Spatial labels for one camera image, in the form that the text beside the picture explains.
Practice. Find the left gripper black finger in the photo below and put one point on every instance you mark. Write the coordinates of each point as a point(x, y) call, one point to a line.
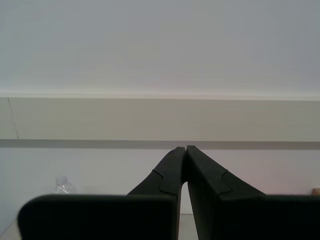
point(170, 170)
point(205, 180)

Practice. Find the clear plastic water bottle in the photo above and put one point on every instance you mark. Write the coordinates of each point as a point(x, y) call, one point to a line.
point(62, 186)

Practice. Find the brown cardboard box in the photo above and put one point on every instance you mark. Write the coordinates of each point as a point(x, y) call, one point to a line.
point(316, 192)

